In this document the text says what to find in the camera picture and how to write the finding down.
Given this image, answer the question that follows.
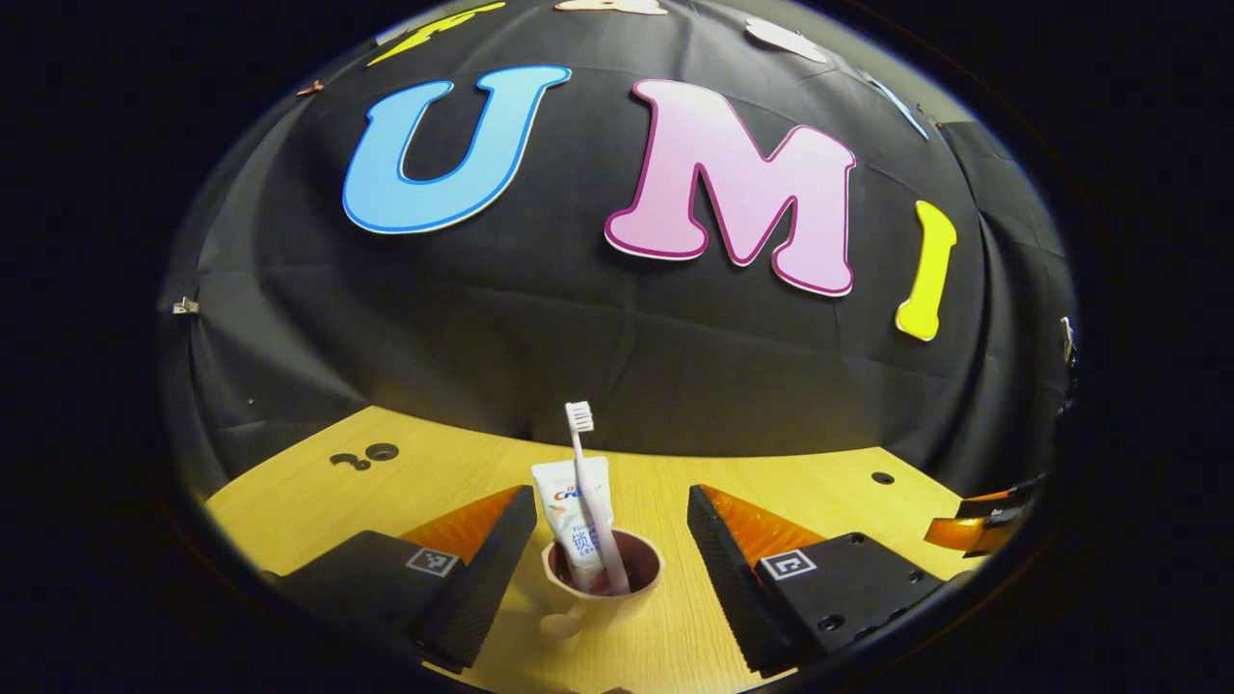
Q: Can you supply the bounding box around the white toothpaste tube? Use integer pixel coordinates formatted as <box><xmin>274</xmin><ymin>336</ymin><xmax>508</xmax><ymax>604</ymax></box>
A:
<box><xmin>531</xmin><ymin>456</ymin><xmax>612</xmax><ymax>591</ymax></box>

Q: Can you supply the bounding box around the wooden desktop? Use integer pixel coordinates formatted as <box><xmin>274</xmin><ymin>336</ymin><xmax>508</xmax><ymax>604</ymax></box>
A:
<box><xmin>204</xmin><ymin>405</ymin><xmax>975</xmax><ymax>694</ymax></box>

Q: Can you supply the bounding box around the beige cup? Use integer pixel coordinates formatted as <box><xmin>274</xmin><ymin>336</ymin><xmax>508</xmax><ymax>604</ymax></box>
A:
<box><xmin>538</xmin><ymin>527</ymin><xmax>666</xmax><ymax>639</ymax></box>

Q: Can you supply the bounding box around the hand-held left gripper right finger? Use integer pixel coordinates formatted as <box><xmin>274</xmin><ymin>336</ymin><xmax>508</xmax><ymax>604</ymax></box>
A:
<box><xmin>686</xmin><ymin>484</ymin><xmax>975</xmax><ymax>679</ymax></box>

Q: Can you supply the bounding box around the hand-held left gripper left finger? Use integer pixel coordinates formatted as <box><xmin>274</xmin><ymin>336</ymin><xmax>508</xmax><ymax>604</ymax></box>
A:
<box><xmin>265</xmin><ymin>484</ymin><xmax>539</xmax><ymax>674</ymax></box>

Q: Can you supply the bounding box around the white toothbrush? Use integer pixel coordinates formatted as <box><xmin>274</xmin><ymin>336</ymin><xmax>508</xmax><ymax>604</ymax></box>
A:
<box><xmin>565</xmin><ymin>401</ymin><xmax>631</xmax><ymax>596</ymax></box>

